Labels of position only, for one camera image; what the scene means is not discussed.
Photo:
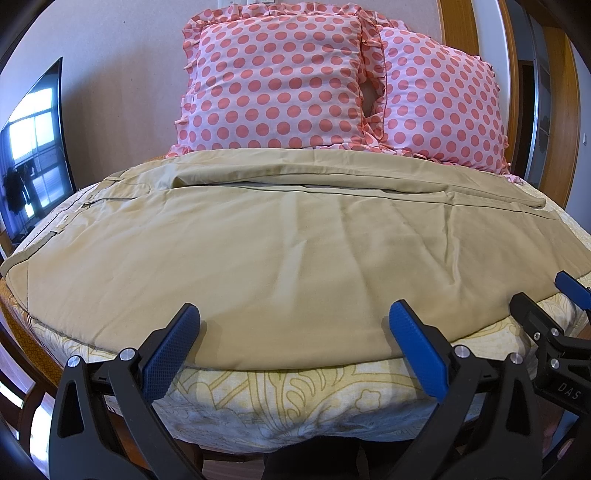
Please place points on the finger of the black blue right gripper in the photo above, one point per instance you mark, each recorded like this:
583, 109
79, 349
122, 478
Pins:
486, 424

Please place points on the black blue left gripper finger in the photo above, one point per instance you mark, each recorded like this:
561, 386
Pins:
84, 444

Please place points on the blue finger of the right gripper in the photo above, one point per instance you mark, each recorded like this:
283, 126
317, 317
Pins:
574, 290

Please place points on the beige khaki pants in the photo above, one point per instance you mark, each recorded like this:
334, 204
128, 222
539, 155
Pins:
293, 257

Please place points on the wooden chair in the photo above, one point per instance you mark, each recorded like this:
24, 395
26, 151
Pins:
27, 370

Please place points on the yellow floral bed sheet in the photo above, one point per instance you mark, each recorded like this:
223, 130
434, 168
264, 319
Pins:
242, 410

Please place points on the right pink polka-dot pillow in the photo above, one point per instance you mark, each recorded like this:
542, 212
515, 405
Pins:
433, 102

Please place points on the pink polka-dot pillow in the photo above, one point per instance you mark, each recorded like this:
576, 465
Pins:
275, 76
433, 102

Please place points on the black flat television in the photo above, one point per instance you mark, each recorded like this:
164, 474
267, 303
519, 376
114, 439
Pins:
35, 171

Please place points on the left pink polka-dot pillow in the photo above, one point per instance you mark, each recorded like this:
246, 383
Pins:
275, 76

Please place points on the wooden door frame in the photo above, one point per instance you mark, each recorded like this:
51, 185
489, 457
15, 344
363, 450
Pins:
535, 66

